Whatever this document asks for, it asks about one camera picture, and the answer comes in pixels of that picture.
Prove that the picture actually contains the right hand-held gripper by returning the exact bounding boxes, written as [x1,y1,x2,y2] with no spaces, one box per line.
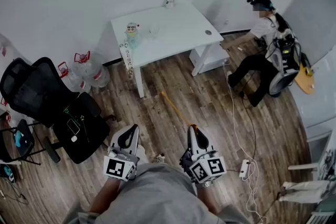
[186,124,227,184]

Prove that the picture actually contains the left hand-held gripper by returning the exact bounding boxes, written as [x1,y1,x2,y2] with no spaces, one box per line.
[103,124,140,182]

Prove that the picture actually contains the orange stirring stick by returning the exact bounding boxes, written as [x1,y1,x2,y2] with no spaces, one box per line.
[160,91,197,131]

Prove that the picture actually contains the clear glass cup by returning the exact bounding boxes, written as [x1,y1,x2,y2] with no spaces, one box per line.
[149,24,161,39]

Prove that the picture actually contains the person's left forearm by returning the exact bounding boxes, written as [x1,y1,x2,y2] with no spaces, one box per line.
[89,178,123,215]

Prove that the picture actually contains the person's right forearm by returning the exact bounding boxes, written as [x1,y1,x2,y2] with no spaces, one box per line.
[195,182,224,216]

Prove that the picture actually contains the person's light trousers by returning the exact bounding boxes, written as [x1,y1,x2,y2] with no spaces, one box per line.
[136,144,149,166]

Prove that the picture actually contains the white power strip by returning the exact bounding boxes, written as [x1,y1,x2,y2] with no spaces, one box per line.
[238,159,250,179]

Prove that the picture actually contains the black smartphone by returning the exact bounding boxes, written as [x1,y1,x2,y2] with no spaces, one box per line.
[66,118,81,136]

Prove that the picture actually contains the person's grey shirt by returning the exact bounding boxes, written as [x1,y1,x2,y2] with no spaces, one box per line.
[62,162,253,224]

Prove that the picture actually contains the sticker strip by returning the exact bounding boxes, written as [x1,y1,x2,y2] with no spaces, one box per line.
[119,43,134,78]

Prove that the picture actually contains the white drawer cabinet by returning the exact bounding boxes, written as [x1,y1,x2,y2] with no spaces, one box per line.
[189,43,232,78]

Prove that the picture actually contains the black folding stool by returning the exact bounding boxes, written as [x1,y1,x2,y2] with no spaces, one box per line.
[0,119,41,166]

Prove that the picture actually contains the black office chair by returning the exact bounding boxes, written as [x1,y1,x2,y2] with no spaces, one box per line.
[0,57,116,165]

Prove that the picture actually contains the cartoon figure bottle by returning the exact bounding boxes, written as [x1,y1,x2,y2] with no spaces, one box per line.
[124,22,141,49]

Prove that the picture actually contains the blue toy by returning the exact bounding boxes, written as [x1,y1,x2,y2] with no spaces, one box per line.
[14,130,25,147]

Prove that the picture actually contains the white table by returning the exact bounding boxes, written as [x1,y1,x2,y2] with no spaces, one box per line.
[110,4,225,99]

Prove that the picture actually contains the round yellow table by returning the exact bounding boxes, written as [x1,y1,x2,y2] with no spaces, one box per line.
[293,52,316,95]

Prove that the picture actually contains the white cable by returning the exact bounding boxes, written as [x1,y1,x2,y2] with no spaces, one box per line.
[223,60,266,224]

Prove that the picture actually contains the clear water jug red handle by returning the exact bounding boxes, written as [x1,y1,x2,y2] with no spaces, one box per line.
[73,50,111,89]
[57,61,91,94]

